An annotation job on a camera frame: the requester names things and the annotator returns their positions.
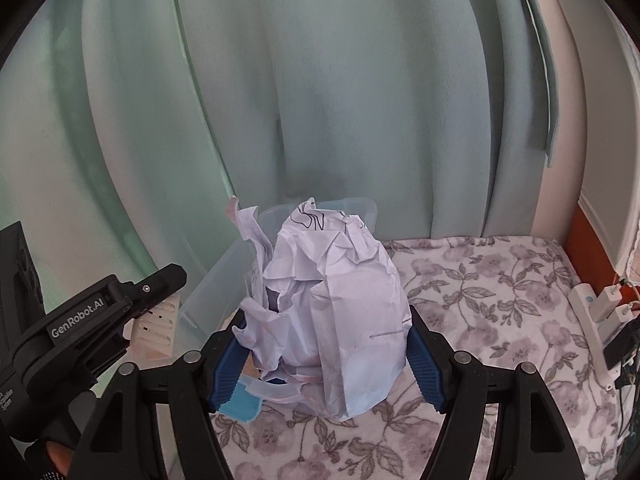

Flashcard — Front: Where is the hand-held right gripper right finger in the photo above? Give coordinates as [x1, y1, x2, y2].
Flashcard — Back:
[406, 305, 586, 480]

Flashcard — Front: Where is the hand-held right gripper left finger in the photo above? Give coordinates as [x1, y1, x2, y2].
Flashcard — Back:
[75, 327, 251, 480]

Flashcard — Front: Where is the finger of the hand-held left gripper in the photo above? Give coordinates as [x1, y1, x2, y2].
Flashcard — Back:
[82, 332, 132, 377]
[112, 262, 188, 320]

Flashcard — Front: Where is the clear plastic container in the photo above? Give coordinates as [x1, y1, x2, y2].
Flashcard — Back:
[180, 196, 381, 421]

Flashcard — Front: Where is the white paper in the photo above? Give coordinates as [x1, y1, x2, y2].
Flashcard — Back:
[225, 196, 413, 423]

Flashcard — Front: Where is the person's left hand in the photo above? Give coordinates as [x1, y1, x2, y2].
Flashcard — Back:
[31, 439, 77, 480]

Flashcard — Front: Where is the white vented plastic piece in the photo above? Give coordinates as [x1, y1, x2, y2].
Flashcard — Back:
[122, 290, 182, 363]

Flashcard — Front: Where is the white power strip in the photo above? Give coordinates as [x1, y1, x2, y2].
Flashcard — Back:
[570, 282, 616, 391]

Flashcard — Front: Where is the black power adapter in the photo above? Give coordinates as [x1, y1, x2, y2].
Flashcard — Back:
[602, 324, 638, 372]

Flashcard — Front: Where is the orange wooden board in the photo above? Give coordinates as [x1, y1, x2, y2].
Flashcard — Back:
[565, 205, 621, 291]

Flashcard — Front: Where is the green curtain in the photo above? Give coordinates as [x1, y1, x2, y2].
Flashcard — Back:
[0, 0, 561, 311]

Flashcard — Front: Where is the white headboard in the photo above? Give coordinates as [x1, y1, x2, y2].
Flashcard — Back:
[550, 0, 640, 281]

